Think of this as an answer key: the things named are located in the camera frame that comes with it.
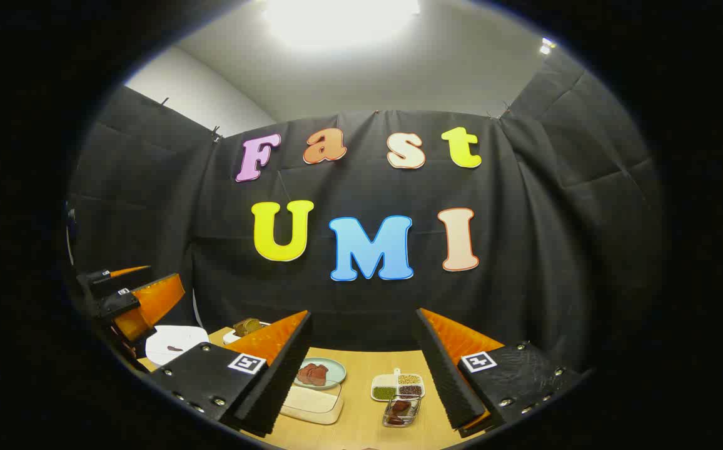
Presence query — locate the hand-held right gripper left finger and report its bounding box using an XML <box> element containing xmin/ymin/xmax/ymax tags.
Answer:
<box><xmin>149</xmin><ymin>311</ymin><xmax>313</xmax><ymax>436</ymax></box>

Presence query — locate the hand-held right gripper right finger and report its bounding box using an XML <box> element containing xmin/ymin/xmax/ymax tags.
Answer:
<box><xmin>414</xmin><ymin>308</ymin><xmax>582</xmax><ymax>437</ymax></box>

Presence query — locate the white rice cooker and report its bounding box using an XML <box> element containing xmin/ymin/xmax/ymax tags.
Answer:
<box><xmin>144</xmin><ymin>325</ymin><xmax>210</xmax><ymax>367</ymax></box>

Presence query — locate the white divided rice dish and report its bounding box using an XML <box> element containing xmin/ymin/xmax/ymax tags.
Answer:
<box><xmin>371</xmin><ymin>368</ymin><xmax>425</xmax><ymax>402</ymax></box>

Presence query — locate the metal wire chopstick holder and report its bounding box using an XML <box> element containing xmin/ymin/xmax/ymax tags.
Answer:
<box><xmin>382</xmin><ymin>394</ymin><xmax>423</xmax><ymax>428</ymax></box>

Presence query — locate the white toaster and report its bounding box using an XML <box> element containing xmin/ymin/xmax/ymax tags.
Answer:
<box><xmin>223</xmin><ymin>322</ymin><xmax>270</xmax><ymax>346</ymax></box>

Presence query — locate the cream cutting board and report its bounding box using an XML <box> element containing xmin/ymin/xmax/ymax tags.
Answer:
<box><xmin>279</xmin><ymin>382</ymin><xmax>345</xmax><ymax>426</ymax></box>

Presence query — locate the pale green plate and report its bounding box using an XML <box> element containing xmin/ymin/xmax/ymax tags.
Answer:
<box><xmin>294</xmin><ymin>357</ymin><xmax>347</xmax><ymax>391</ymax></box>

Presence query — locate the black backdrop cloth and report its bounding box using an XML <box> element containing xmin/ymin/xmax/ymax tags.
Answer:
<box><xmin>64</xmin><ymin>47</ymin><xmax>665</xmax><ymax>376</ymax></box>

